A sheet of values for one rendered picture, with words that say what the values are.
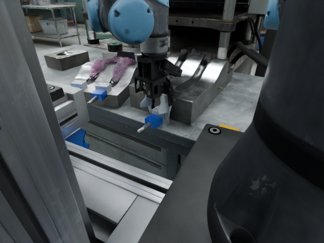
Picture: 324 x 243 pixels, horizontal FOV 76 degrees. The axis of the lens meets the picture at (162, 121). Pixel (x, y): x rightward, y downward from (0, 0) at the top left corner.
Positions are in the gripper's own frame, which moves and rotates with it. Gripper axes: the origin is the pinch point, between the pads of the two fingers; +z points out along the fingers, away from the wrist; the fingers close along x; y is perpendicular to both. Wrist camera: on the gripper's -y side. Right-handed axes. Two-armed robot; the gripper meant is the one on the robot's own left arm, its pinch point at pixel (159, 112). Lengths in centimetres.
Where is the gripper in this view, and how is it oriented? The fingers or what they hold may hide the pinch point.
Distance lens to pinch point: 68.7
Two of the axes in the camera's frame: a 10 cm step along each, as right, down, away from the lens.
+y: -6.1, 4.3, -6.7
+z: 0.0, 8.4, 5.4
